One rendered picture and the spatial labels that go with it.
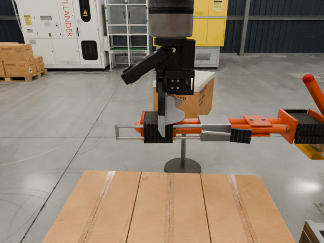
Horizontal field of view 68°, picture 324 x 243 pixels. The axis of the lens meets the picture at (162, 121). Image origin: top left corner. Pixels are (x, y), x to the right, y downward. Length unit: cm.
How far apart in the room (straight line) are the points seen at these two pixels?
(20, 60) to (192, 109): 577
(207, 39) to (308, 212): 625
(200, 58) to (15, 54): 518
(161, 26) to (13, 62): 686
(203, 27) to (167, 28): 735
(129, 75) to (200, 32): 733
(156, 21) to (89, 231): 109
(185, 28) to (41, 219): 207
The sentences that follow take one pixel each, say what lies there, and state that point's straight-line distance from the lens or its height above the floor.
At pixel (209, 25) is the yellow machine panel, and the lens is 787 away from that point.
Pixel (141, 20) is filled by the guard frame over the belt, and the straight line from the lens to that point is 769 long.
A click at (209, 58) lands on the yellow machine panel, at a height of 36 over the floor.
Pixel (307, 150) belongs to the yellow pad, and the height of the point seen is 116.
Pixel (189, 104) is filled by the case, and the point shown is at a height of 86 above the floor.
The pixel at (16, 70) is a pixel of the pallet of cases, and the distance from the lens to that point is 728.
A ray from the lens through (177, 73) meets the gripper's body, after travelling 51.
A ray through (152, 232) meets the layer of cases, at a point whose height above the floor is 54.
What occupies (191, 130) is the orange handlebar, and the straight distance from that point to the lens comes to 56.
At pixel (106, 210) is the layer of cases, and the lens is 143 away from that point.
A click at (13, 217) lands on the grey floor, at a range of 246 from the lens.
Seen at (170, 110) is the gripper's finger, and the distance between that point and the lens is 52.
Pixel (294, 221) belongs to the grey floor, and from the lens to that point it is 236.
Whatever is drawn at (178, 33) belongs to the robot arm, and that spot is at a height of 148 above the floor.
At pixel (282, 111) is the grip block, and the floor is 130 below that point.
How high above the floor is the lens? 151
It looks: 23 degrees down
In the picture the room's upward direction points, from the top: straight up
